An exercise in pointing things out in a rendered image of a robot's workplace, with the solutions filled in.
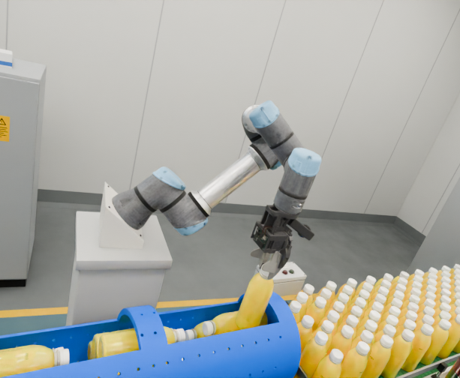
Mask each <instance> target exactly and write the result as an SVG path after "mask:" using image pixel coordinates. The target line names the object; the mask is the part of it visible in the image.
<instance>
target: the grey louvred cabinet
mask: <svg viewBox="0 0 460 378"><path fill-rule="evenodd" d="M46 72H47V66H46V65H45V64H38V63H34V62H30V61H23V60H20V59H16V58H12V68H9V67H1V66H0V287H25V286H26V279H27V277H28V273H29V265H30V260H31V256H32V248H33V243H34V239H35V219H36V208H37V198H38V177H39V166H40V156H41V136H42V125H43V114H44V94H45V83H46Z"/></svg>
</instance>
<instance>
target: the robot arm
mask: <svg viewBox="0 0 460 378"><path fill-rule="evenodd" d="M242 126H243V128H244V131H245V133H246V135H247V137H248V138H249V139H250V141H251V144H250V146H249V147H248V151H247V153H246V154H244V155H243V156H242V157H241V158H240V159H238V160H237V161H236V162H234V163H233V164H231V165H230V166H229V167H228V168H226V169H225V170H224V171H223V172H221V173H220V174H219V175H217V176H216V177H215V178H213V180H211V181H210V182H209V183H207V184H206V185H204V186H203V187H202V188H201V189H199V190H198V191H190V192H189V193H186V192H185V191H184V190H185V189H186V186H185V184H184V182H183V181H182V180H181V179H180V178H179V177H178V176H177V175H176V174H175V173H174V172H173V171H171V170H170V169H168V168H167V167H164V166H163V167H161V168H160V169H158V170H156V171H155V172H153V173H152V174H151V175H150V176H149V177H147V178H146V179H144V180H143V181H142V182H140V183H139V184H138V185H137V186H136V187H134V188H132V189H130V190H127V191H125V192H122V193H118V194H117V195H115V196H114V197H113V198H112V202H113V206H114V208H115V210H116V211H117V213H118V214H119V216H120V217H121V218H122V220H123V221H124V222H125V223H126V224H127V225H129V226H130V227H131V228H133V229H135V230H139V229H141V228H142V227H143V226H144V225H145V223H146V222H147V220H148V219H149V218H150V216H151V215H152V214H153V213H154V212H155V211H157V210H158V209H159V210H160V211H161V213H162V214H163V215H164V216H165V218H166V219H168V221H169V222H170V223H171V224H172V225H173V228H174V229H175V230H177V231H178V232H179V234H181V235H182V236H188V235H190V234H193V233H195V232H196V231H198V230H200V229H201V228H203V227H204V226H205V225H206V224H207V222H208V218H207V217H208V216H210V213H211V209H212V208H213V207H215V206H216V205H217V204H219V202H221V201H222V200H223V199H225V198H226V197H228V196H229V195H230V194H231V193H232V192H234V191H235V190H236V189H237V188H239V187H240V186H241V185H243V184H244V183H246V182H247V180H249V179H250V178H251V177H253V176H254V175H256V174H257V173H258V172H259V171H261V170H265V171H267V170H268V169H271V170H276V169H277V168H279V167H280V166H281V165H282V166H283V168H284V174H283V177H282V179H281V183H280V185H279V187H278V190H277V193H276V195H275V198H274V200H273V202H274V203H273V205H266V209H265V211H264V213H263V217H262V219H261V221H256V224H255V225H254V229H253V232H252V234H251V238H254V239H253V240H254V242H255V243H256V244H257V245H258V247H259V248H258V249H255V250H253V251H252V252H251V256H252V257H256V258H259V259H260V261H259V269H261V267H262V266H263V267H262V270H263V271H265V272H269V276H268V280H271V279H272V278H274V276H276V275H277V273H279V272H280V270H281V269H282V268H283V267H284V266H285V264H286V263H287V261H288V260H289V258H290V252H291V248H292V240H293V234H292V230H291V229H290V228H289V227H288V226H287V224H288V225H289V226H290V227H292V228H293V229H294V230H295V231H297V233H298V235H299V236H300V237H302V238H306V239H308V240H309V241H310V240H311V239H312V238H313V236H314V233H313V232H312V231H311V229H310V227H309V226H308V225H305V224H302V223H300V222H299V221H298V220H297V218H298V216H299V213H300V212H301V210H302V207H303V206H304V203H305V201H306V199H307V196H308V194H309V191H310V190H311V186H312V185H313V182H314V179H315V177H316V175H317V174H318V172H319V169H320V168H319V167H320V164H321V161H322V160H321V157H320V155H318V154H317V153H315V152H313V151H310V150H308V149H306V148H304V147H303V145H302V144H301V142H300V141H299V139H298V138H297V136H296V135H295V133H294V132H293V131H292V129H291V128H290V126H289V124H288V123H287V122H286V121H285V119H284V117H283V116H282V114H281V113H280V112H279V109H278V108H277V107H276V106H275V105H274V103H273V102H272V101H271V100H267V101H266V102H264V103H262V104H261V105H253V106H249V107H248V108H247V109H245V111H244V113H243V114H242ZM256 227H258V228H257V231H256V233H255V234H254V231H255V228H256ZM278 251H280V252H278ZM270 254H272V257H271V259H270V261H268V262H267V260H268V258H269V256H270Z"/></svg>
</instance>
